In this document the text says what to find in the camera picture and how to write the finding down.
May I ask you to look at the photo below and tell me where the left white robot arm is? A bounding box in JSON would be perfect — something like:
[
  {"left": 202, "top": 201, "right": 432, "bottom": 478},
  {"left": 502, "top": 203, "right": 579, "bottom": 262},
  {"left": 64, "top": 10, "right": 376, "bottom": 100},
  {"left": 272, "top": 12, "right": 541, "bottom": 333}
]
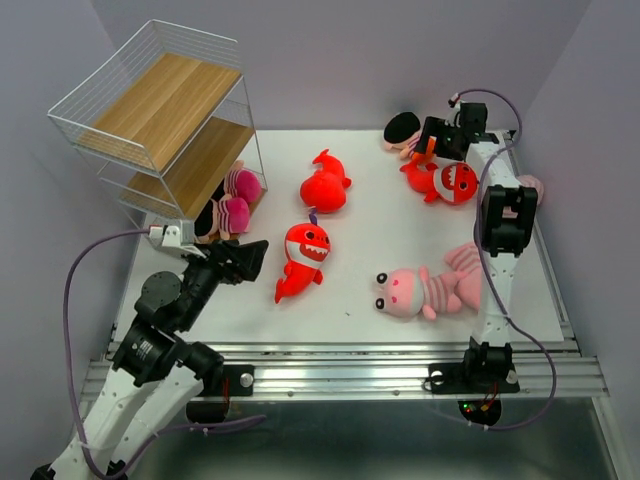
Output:
[{"left": 32, "top": 240, "right": 269, "bottom": 479}]

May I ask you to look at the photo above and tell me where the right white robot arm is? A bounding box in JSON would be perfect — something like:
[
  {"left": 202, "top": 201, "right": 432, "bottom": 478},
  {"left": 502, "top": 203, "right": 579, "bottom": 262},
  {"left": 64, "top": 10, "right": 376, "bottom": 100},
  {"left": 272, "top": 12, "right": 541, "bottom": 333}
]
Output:
[{"left": 414, "top": 95, "right": 538, "bottom": 352}]

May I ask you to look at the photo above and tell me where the red shark plush left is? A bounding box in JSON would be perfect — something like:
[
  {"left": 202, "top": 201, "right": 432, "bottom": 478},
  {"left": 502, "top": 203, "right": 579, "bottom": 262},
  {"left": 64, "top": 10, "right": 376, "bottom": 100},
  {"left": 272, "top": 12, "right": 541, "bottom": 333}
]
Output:
[{"left": 274, "top": 222, "right": 331, "bottom": 304}]

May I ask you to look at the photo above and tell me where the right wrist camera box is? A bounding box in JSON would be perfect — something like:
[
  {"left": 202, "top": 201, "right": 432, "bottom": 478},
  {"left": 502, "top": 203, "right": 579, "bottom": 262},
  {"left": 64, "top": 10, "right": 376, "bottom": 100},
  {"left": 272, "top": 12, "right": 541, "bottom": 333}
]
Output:
[{"left": 445, "top": 93, "right": 466, "bottom": 127}]

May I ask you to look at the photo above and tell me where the purple cable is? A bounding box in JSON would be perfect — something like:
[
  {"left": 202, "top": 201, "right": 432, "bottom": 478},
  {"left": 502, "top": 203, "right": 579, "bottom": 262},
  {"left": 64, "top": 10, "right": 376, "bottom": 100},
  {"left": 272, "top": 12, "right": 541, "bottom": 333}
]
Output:
[
  {"left": 62, "top": 227, "right": 269, "bottom": 476},
  {"left": 424, "top": 88, "right": 559, "bottom": 432}
]

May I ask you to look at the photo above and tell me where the pink plush far right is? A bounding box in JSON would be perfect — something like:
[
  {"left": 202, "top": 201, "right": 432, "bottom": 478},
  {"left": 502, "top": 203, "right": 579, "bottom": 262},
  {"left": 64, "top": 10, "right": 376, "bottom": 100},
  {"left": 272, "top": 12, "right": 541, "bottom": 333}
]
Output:
[{"left": 502, "top": 173, "right": 546, "bottom": 219}]

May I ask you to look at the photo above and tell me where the red whale plush back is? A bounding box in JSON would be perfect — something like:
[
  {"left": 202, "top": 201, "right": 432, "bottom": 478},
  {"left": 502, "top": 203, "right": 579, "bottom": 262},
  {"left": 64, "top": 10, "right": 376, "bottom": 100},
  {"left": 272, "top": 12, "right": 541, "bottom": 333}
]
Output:
[{"left": 299, "top": 149, "right": 352, "bottom": 214}]

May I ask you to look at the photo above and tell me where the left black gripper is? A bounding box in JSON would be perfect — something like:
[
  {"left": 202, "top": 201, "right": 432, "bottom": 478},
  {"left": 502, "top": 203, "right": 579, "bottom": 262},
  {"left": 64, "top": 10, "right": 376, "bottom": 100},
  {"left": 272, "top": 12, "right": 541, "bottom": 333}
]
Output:
[{"left": 179, "top": 236, "right": 270, "bottom": 329}]

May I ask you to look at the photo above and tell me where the pink frog plush striped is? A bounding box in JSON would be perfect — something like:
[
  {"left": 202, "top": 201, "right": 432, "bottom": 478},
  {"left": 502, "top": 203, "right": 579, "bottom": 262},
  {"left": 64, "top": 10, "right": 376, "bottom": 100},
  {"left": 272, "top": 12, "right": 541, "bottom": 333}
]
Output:
[{"left": 375, "top": 266, "right": 462, "bottom": 321}]

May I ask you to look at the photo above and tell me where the pink plush lying right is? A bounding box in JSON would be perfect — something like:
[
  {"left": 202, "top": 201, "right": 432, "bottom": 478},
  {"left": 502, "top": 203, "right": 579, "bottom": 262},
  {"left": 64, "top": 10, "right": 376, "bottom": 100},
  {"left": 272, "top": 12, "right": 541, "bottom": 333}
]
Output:
[{"left": 444, "top": 242, "right": 483, "bottom": 311}]

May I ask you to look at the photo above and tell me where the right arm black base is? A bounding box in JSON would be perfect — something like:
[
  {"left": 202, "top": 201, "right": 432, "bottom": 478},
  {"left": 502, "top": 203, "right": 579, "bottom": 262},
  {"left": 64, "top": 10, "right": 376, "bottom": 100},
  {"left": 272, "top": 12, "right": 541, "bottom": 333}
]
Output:
[{"left": 422, "top": 338, "right": 520, "bottom": 429}]

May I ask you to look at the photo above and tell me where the red shark plush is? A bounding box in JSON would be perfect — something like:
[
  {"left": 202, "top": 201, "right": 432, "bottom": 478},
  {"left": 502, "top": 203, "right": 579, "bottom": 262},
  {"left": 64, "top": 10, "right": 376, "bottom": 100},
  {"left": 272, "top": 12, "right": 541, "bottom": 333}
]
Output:
[
  {"left": 399, "top": 161, "right": 479, "bottom": 206},
  {"left": 274, "top": 222, "right": 331, "bottom": 304}
]

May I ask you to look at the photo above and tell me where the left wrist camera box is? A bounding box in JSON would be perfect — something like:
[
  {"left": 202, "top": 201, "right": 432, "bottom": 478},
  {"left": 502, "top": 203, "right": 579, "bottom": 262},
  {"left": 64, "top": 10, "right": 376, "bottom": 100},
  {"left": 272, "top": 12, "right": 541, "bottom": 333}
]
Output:
[{"left": 148, "top": 220, "right": 199, "bottom": 254}]

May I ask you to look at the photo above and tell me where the boy doll pink hat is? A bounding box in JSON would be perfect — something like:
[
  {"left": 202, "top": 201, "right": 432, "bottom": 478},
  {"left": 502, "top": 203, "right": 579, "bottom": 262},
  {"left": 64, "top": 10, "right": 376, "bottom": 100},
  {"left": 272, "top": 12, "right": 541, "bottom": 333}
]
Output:
[
  {"left": 222, "top": 160, "right": 262, "bottom": 204},
  {"left": 194, "top": 194, "right": 251, "bottom": 243}
]

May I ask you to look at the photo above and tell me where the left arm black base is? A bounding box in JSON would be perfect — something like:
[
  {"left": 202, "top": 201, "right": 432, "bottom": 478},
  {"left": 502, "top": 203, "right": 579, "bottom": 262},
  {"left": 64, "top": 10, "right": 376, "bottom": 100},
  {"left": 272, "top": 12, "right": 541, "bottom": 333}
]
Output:
[{"left": 185, "top": 364, "right": 255, "bottom": 423}]

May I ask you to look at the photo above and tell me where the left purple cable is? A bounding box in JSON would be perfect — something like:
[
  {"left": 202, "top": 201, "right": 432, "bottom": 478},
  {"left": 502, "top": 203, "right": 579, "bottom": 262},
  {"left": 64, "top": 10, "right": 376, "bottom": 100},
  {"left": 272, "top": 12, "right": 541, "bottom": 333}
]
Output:
[{"left": 62, "top": 227, "right": 269, "bottom": 476}]

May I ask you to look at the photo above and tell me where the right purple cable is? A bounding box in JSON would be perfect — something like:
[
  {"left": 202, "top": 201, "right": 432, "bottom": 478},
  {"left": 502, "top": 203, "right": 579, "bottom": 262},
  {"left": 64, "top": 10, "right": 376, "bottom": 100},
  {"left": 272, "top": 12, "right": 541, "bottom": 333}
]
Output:
[{"left": 424, "top": 88, "right": 559, "bottom": 432}]

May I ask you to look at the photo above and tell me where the boy doll black hair orange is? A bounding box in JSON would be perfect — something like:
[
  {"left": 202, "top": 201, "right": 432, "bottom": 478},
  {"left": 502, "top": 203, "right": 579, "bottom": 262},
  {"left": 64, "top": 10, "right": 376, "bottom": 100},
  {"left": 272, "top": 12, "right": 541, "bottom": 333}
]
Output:
[{"left": 382, "top": 112, "right": 436, "bottom": 163}]

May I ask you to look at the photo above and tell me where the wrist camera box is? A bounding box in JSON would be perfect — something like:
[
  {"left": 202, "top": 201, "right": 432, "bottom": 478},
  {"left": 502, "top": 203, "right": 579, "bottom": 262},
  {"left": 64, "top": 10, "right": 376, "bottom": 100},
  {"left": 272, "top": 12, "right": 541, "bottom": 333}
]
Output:
[
  {"left": 445, "top": 93, "right": 466, "bottom": 127},
  {"left": 148, "top": 220, "right": 199, "bottom": 254}
]

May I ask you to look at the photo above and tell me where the white wire wooden shelf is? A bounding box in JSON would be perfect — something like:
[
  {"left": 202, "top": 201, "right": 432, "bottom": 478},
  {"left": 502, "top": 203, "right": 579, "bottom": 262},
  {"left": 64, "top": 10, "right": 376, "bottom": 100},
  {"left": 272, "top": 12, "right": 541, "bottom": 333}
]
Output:
[{"left": 47, "top": 19, "right": 268, "bottom": 220}]

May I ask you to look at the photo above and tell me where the aluminium rail frame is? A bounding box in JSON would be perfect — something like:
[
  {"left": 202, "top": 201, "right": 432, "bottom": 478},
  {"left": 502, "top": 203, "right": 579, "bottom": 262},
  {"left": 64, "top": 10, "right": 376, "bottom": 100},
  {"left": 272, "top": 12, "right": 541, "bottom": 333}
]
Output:
[{"left": 82, "top": 324, "right": 609, "bottom": 404}]

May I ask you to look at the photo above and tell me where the red shark plush right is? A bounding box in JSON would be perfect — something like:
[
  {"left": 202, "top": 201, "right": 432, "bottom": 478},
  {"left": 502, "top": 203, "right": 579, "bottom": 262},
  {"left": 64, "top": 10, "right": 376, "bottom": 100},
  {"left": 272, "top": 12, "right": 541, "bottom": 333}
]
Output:
[{"left": 399, "top": 161, "right": 479, "bottom": 206}]

